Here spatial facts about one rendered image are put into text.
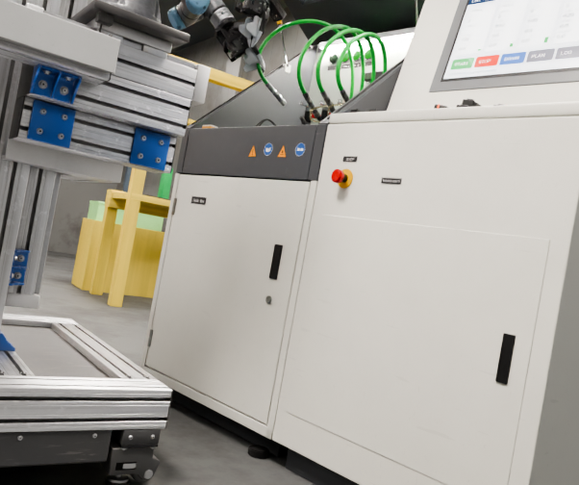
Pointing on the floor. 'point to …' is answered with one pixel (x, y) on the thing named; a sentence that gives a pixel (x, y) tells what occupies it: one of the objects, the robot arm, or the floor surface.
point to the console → (457, 293)
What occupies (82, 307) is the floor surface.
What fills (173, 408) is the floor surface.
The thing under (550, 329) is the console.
